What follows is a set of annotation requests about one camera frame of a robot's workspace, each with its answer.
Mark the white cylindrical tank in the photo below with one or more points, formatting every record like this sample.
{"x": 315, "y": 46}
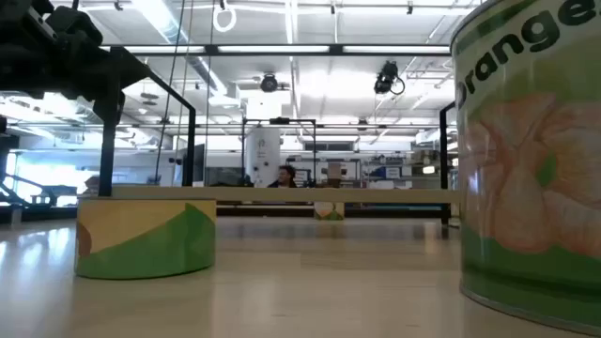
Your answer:
{"x": 263, "y": 155}

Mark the black overhead rig beam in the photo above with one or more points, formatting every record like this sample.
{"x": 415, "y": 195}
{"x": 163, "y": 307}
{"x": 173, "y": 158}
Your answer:
{"x": 211, "y": 49}

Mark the white green label tin can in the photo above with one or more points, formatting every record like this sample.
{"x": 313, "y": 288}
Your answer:
{"x": 328, "y": 211}

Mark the person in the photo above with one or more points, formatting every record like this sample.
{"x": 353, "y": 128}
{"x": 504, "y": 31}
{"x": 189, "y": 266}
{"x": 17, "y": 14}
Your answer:
{"x": 285, "y": 176}

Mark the yellow green label tin can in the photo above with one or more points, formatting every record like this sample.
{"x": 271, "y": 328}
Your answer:
{"x": 141, "y": 244}

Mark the large mandarin oranges can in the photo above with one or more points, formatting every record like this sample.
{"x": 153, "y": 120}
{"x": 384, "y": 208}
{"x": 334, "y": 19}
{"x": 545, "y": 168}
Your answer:
{"x": 526, "y": 164}

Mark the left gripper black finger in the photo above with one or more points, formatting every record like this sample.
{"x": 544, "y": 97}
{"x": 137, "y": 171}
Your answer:
{"x": 109, "y": 110}
{"x": 131, "y": 68}

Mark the black table frame rails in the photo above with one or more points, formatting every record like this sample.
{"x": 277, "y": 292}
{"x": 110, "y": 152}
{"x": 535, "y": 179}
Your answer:
{"x": 263, "y": 212}

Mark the clear rectangular tray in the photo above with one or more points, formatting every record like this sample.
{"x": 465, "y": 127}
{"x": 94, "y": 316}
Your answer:
{"x": 282, "y": 195}

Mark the round black ceiling fixture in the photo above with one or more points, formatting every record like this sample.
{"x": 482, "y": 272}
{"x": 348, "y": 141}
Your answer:
{"x": 269, "y": 83}

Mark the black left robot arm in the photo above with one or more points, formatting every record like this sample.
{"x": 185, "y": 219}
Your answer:
{"x": 11, "y": 56}

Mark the black metal station frame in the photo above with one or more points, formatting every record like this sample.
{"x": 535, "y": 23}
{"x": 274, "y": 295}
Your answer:
{"x": 279, "y": 120}

